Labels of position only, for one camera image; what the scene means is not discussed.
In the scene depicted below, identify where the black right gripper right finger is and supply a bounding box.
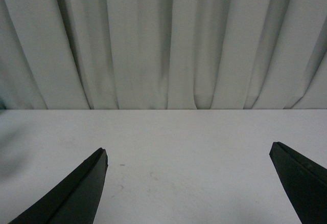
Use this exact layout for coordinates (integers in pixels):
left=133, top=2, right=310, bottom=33
left=269, top=142, right=326, bottom=223

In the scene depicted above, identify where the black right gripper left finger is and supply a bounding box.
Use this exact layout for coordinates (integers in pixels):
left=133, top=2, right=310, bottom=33
left=10, top=148, right=108, bottom=223

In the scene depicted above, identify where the pale grey curtain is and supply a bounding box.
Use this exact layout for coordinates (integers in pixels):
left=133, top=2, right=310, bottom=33
left=1, top=0, right=326, bottom=109

